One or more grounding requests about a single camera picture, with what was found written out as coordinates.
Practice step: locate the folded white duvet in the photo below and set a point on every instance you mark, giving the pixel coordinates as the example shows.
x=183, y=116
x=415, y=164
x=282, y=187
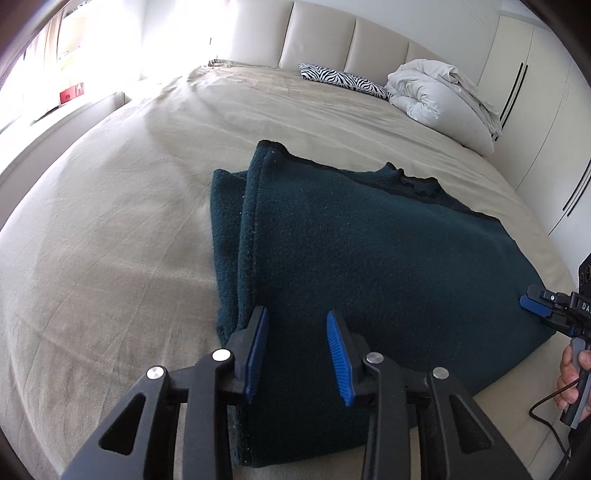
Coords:
x=429, y=106

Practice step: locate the zebra print pillow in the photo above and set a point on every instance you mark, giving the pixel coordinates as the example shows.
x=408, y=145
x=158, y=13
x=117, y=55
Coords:
x=341, y=81

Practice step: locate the white window ledge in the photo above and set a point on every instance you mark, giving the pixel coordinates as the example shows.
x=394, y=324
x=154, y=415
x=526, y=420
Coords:
x=55, y=138

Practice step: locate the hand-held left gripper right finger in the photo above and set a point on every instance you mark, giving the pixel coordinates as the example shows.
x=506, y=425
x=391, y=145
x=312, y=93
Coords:
x=339, y=360

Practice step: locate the bed with beige sheet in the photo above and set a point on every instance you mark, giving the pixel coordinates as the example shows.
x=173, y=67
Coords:
x=115, y=230

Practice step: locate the red box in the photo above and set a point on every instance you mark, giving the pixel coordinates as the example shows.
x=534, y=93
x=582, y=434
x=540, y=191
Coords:
x=69, y=94

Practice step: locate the person's right hand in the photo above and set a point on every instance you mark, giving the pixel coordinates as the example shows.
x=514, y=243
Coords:
x=567, y=378

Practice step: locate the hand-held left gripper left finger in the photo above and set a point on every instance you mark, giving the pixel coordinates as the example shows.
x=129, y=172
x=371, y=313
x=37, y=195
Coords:
x=257, y=355

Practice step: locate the dark green blanket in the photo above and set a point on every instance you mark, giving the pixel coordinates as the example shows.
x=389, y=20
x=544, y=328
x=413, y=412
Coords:
x=369, y=258

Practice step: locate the folded cream sheet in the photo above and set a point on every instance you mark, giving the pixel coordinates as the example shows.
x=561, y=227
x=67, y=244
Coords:
x=466, y=87

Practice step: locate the beige padded headboard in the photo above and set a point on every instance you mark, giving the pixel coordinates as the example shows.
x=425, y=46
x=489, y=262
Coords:
x=323, y=37

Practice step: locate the light curtain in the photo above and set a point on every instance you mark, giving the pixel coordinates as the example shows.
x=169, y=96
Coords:
x=32, y=46

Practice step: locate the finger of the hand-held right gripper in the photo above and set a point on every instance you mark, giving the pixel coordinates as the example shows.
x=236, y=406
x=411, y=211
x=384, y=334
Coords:
x=533, y=304
x=542, y=291

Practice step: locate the white wardrobe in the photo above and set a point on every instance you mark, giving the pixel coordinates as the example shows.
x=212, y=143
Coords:
x=540, y=92

